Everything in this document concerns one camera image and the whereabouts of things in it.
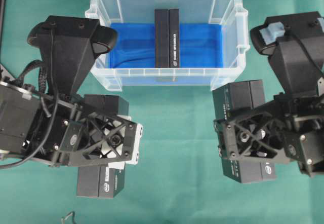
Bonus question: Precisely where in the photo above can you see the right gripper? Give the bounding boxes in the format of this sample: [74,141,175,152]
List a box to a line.
[214,95,323,177]

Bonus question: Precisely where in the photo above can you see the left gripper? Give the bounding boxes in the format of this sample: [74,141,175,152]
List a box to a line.
[22,94,143,168]

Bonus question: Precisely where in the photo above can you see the black realsense box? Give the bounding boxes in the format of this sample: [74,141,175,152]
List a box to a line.
[154,9,180,68]
[212,80,276,183]
[76,94,129,199]

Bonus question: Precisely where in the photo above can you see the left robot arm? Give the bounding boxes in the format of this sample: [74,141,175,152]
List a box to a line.
[1,67,143,169]

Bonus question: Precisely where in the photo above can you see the clear plastic storage case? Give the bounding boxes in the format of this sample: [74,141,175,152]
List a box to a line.
[85,0,250,91]

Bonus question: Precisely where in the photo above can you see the blue liner inside case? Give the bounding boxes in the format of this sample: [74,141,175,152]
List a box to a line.
[106,23,224,69]

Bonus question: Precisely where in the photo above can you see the green table cloth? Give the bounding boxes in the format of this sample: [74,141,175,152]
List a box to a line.
[1,0,323,223]

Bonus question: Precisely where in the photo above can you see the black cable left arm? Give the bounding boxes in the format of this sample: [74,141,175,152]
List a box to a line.
[0,28,61,170]

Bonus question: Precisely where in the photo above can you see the thin wire on cloth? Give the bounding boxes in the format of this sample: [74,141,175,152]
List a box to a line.
[60,210,76,224]

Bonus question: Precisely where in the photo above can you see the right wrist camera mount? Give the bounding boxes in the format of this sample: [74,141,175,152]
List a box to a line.
[250,11,323,97]

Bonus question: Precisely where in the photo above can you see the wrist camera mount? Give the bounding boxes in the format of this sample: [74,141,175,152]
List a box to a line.
[250,11,323,97]
[27,15,118,95]

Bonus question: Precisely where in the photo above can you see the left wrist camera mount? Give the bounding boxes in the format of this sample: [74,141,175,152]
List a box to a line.
[27,15,118,95]

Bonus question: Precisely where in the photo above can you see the black cable right camera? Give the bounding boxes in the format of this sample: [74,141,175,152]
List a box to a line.
[285,23,324,78]

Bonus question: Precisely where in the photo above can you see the black frame rail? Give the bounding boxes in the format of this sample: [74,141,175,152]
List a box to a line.
[0,0,10,57]

